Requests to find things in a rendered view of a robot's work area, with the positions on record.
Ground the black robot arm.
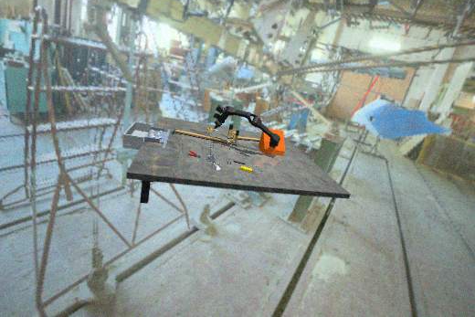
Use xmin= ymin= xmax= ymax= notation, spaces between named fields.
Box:
xmin=213 ymin=105 xmax=280 ymax=148

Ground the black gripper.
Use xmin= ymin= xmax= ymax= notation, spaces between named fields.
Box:
xmin=215 ymin=115 xmax=227 ymax=129

